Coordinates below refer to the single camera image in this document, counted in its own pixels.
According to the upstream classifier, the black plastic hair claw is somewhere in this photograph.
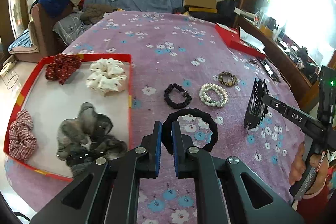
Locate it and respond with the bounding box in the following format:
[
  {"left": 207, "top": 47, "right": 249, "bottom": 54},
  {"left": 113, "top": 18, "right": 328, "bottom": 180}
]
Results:
[{"left": 244, "top": 79, "right": 269, "bottom": 130}]

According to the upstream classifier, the grey sheer scrunchie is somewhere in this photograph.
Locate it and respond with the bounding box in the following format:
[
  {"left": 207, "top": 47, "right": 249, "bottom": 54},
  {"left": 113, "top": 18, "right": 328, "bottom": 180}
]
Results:
[{"left": 56, "top": 102, "right": 127, "bottom": 177}]

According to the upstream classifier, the white pearl bracelet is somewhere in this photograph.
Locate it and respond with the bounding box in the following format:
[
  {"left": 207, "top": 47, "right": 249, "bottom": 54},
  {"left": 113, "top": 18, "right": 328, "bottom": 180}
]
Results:
[{"left": 199, "top": 82, "right": 229, "bottom": 109}]

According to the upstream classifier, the large black scrunchie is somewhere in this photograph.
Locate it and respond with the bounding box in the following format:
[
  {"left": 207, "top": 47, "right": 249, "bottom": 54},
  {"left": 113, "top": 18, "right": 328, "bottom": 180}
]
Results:
[{"left": 162, "top": 109, "right": 219, "bottom": 155}]

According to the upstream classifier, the red plaid scrunchie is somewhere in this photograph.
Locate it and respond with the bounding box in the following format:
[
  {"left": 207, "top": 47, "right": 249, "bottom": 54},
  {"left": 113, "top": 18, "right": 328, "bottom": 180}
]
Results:
[{"left": 9, "top": 110, "right": 37, "bottom": 162}]

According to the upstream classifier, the small black beaded scrunchie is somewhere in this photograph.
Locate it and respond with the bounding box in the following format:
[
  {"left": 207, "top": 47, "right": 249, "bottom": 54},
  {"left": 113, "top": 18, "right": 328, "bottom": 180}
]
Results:
[{"left": 163, "top": 83, "right": 192, "bottom": 109}]

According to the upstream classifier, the person's right hand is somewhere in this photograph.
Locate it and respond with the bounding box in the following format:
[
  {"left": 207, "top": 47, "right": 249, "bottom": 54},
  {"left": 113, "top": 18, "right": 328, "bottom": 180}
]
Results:
[{"left": 288, "top": 141, "right": 330, "bottom": 196}]

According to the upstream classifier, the wooden desk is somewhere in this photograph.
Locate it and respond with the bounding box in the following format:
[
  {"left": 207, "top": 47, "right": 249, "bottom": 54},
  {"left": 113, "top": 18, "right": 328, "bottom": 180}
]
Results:
[{"left": 235, "top": 16, "right": 318, "bottom": 113}]

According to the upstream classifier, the black hair clip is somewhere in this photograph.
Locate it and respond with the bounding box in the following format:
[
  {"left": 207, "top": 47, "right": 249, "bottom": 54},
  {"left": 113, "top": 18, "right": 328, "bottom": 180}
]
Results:
[{"left": 257, "top": 57, "right": 280, "bottom": 83}]

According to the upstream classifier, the red box lid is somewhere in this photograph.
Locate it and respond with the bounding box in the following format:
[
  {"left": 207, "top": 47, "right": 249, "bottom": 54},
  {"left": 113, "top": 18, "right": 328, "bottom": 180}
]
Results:
[{"left": 215, "top": 23, "right": 266, "bottom": 59}]

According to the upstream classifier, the red-rimmed white tray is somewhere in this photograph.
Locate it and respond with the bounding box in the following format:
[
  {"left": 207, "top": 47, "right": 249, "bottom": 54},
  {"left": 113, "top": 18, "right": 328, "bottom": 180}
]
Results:
[{"left": 9, "top": 53, "right": 133, "bottom": 181}]

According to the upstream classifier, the white dotted scrunchie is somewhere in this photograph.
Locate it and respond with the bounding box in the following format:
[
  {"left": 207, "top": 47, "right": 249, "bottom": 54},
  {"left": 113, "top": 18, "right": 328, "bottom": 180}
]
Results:
[{"left": 85, "top": 58, "right": 127, "bottom": 94}]

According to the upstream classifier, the brown cardboard box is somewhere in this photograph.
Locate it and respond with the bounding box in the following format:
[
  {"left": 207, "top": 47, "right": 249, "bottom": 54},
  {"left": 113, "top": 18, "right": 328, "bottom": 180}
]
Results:
[{"left": 183, "top": 0, "right": 217, "bottom": 13}]

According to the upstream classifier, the dark red dotted scrunchie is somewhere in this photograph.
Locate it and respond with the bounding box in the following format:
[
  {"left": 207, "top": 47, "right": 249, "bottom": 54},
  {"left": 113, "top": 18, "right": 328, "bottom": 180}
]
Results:
[{"left": 45, "top": 53, "right": 81, "bottom": 85}]

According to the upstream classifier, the brown sofa chair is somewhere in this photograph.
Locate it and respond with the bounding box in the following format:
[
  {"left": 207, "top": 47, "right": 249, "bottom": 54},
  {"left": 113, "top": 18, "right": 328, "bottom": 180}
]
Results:
[{"left": 10, "top": 3, "right": 74, "bottom": 63}]

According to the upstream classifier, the grey star patterned blanket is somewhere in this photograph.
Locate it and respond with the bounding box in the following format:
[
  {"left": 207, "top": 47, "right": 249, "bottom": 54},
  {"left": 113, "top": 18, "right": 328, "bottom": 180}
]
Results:
[{"left": 52, "top": 11, "right": 92, "bottom": 45}]

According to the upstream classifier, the wire stool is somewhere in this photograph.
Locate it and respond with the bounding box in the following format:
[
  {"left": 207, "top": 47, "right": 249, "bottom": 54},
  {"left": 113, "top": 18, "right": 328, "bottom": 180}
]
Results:
[{"left": 4, "top": 72, "right": 19, "bottom": 90}]

